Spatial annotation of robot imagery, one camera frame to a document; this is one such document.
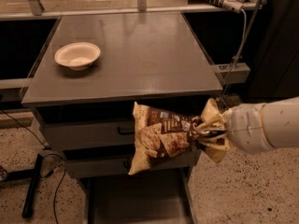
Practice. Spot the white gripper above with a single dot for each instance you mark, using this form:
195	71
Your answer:
245	129

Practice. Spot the brown chip bag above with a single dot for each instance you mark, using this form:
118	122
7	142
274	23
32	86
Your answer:
162	135

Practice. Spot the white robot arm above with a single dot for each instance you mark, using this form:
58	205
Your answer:
280	121

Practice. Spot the middle grey drawer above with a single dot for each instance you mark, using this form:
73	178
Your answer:
91	162

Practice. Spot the grey drawer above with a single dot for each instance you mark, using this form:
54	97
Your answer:
154	197
69	131
91	162

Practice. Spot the bottom grey drawer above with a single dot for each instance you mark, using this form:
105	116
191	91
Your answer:
154	197

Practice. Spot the top grey drawer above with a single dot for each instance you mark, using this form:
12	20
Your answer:
69	131

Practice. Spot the grey drawer cabinet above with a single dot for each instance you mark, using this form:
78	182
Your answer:
147	58

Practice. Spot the dark cabinet at right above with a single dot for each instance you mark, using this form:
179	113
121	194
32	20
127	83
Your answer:
275	69

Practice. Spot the white paper bowl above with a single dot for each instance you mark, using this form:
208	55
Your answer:
77	56

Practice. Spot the black metal floor stand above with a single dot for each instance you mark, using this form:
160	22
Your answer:
33	176

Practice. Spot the grey metal rail bracket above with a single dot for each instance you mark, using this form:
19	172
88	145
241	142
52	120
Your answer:
228	75

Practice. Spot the black middle drawer handle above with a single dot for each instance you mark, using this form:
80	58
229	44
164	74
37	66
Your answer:
126	164

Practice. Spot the black drawer handle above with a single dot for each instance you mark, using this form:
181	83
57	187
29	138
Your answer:
125	130
126	164

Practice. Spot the black top drawer handle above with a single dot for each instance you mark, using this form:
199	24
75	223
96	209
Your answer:
125	130

